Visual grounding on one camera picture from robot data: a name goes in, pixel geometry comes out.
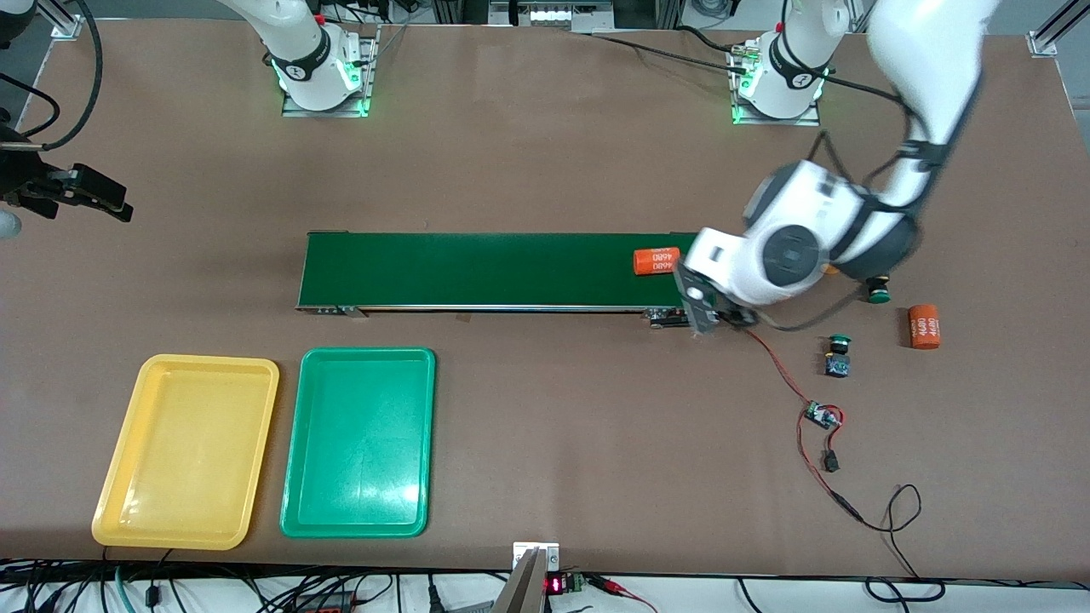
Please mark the green mushroom push button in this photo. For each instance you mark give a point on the green mushroom push button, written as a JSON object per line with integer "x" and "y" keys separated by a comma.
{"x": 879, "y": 295}
{"x": 838, "y": 362}

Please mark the green conveyor belt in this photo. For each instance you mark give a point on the green conveyor belt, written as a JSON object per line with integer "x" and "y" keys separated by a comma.
{"x": 468, "y": 268}

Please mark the yellow mushroom push button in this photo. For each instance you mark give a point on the yellow mushroom push button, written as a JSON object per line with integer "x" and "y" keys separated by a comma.
{"x": 830, "y": 269}

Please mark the metal camera pole bracket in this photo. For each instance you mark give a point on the metal camera pole bracket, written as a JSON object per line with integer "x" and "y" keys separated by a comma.
{"x": 528, "y": 587}

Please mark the green plastic tray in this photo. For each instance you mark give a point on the green plastic tray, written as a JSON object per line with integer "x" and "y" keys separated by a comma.
{"x": 358, "y": 443}

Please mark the red clip lead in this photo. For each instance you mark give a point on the red clip lead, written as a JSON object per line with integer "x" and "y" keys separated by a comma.
{"x": 615, "y": 586}

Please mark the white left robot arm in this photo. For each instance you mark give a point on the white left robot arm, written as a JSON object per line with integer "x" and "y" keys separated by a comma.
{"x": 792, "y": 247}

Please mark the white electrical device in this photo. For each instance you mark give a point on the white electrical device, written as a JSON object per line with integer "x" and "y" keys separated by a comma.
{"x": 553, "y": 13}

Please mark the aluminium frame corner profile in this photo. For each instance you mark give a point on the aluminium frame corner profile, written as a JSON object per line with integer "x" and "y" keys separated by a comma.
{"x": 68, "y": 27}
{"x": 1041, "y": 42}

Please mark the small black plug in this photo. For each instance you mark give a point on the small black plug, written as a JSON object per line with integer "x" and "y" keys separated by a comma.
{"x": 830, "y": 462}

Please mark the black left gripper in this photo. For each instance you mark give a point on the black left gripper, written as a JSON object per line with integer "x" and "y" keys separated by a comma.
{"x": 736, "y": 314}

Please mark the small controller circuit board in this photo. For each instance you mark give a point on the small controller circuit board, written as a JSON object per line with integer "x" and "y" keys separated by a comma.
{"x": 822, "y": 415}

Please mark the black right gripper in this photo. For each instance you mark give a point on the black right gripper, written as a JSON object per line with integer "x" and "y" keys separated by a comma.
{"x": 23, "y": 181}

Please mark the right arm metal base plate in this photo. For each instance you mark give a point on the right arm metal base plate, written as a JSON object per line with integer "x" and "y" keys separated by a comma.
{"x": 370, "y": 85}

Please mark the orange cylinder white print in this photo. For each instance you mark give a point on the orange cylinder white print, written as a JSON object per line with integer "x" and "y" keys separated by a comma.
{"x": 926, "y": 327}
{"x": 656, "y": 260}

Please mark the red digit display module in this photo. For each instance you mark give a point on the red digit display module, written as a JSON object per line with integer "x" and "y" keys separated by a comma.
{"x": 555, "y": 585}

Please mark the yellow plastic tray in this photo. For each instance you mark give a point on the yellow plastic tray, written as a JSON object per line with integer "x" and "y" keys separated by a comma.
{"x": 183, "y": 451}

